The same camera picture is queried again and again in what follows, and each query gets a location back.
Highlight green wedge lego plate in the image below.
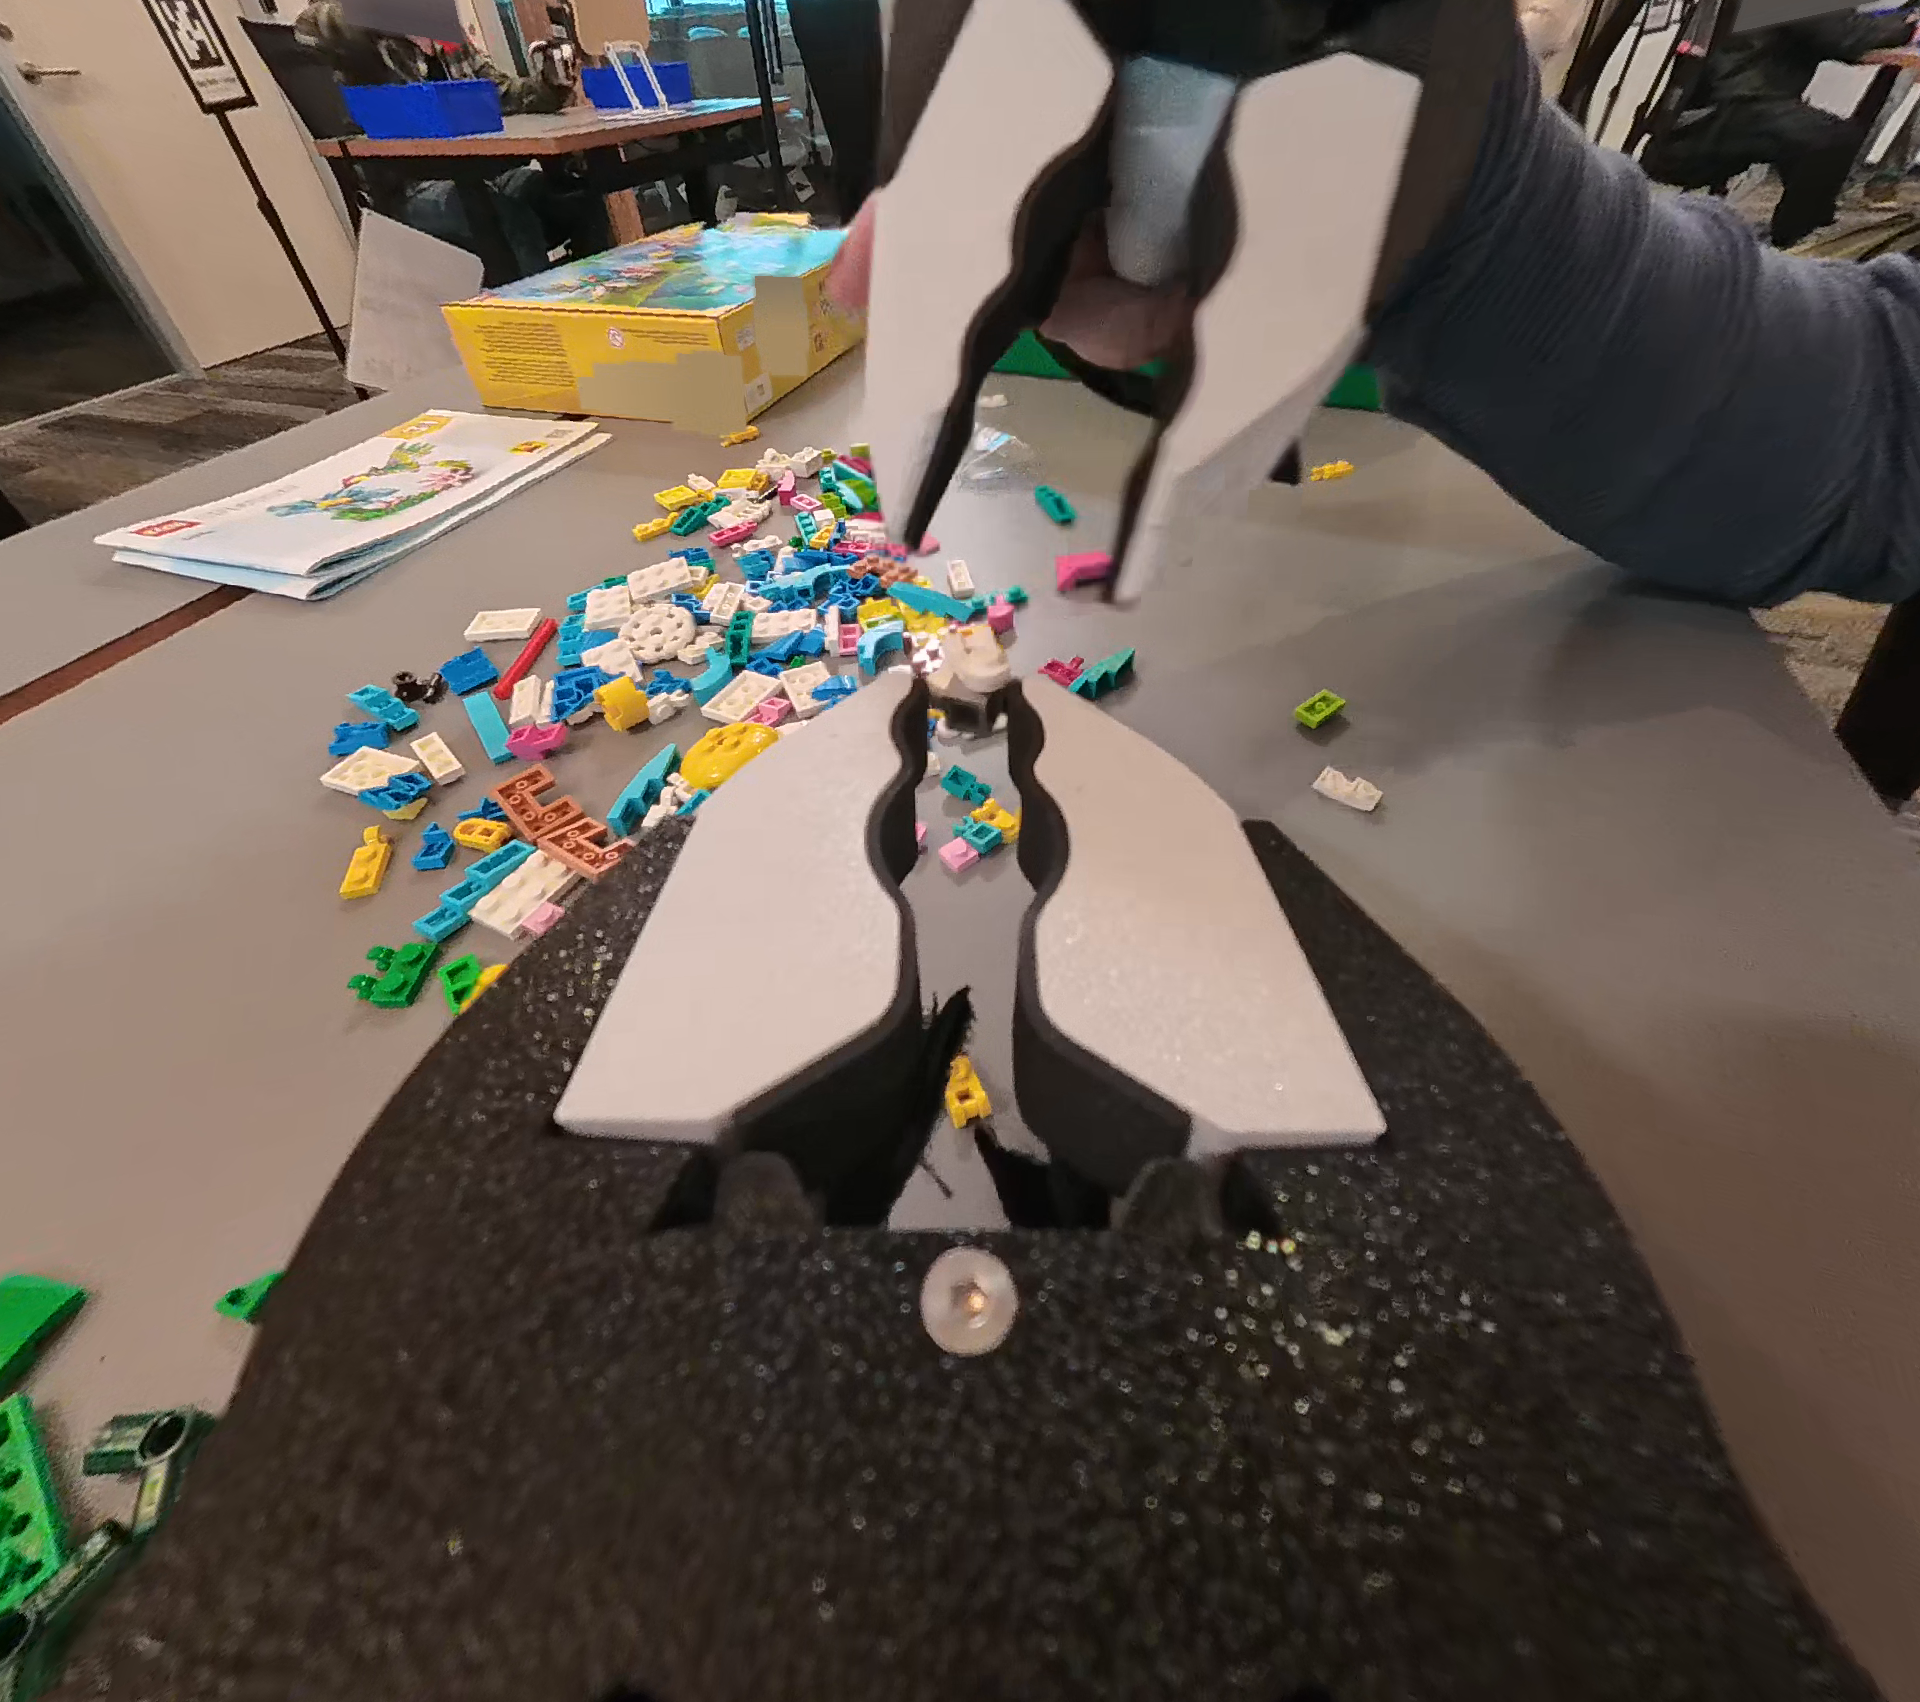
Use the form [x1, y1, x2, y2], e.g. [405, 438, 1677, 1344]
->
[0, 1271, 90, 1393]

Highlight lego instruction booklet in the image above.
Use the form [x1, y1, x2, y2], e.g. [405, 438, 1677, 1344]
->
[96, 405, 614, 603]

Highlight printed tag sign on stand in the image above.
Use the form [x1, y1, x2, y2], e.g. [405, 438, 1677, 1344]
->
[119, 0, 371, 402]

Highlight wooden table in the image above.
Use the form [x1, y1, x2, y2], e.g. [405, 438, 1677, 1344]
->
[312, 94, 800, 252]

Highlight large blue plastic bin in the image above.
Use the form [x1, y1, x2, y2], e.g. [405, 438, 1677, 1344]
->
[340, 76, 504, 142]

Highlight white and grey lego assembly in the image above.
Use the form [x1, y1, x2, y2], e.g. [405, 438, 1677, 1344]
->
[912, 623, 1027, 738]

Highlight dark green lego connector piece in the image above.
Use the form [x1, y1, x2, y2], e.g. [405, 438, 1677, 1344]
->
[60, 1410, 215, 1606]

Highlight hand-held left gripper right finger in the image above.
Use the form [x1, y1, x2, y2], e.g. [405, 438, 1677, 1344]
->
[1013, 679, 1386, 1166]

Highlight green board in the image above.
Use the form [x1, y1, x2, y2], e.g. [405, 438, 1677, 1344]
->
[995, 327, 1386, 416]

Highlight pile of colourful lego pieces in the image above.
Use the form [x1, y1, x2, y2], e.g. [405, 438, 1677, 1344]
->
[319, 441, 1036, 945]

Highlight green studded lego plate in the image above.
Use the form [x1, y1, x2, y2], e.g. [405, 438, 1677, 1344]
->
[0, 1393, 72, 1618]

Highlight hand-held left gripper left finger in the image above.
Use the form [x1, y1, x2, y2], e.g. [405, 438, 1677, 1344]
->
[555, 674, 939, 1171]

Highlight person's right hand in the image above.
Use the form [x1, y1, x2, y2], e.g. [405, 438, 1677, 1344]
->
[832, 200, 1195, 374]

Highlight white door with handle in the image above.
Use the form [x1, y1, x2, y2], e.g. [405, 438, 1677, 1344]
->
[0, 0, 356, 374]

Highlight yellow lego box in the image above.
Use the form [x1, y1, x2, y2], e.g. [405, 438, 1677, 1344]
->
[442, 213, 876, 434]

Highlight white paper sheet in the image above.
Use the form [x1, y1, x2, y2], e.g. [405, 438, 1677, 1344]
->
[345, 208, 486, 391]

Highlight person's right forearm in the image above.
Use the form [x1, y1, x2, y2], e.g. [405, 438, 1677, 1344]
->
[1363, 37, 1920, 611]

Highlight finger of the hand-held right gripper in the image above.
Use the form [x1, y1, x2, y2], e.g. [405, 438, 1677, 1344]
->
[1108, 56, 1430, 609]
[868, 0, 1125, 552]

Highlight dark table leg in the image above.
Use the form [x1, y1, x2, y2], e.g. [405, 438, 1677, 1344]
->
[1834, 594, 1920, 814]

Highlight dark and bright green lego piece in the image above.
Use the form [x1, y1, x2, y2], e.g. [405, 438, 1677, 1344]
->
[345, 938, 442, 1014]

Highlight black chair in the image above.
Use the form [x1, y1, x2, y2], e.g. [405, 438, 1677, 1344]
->
[778, 0, 890, 223]

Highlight black easel stands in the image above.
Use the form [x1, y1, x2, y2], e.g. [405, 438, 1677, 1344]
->
[1557, 0, 1744, 163]

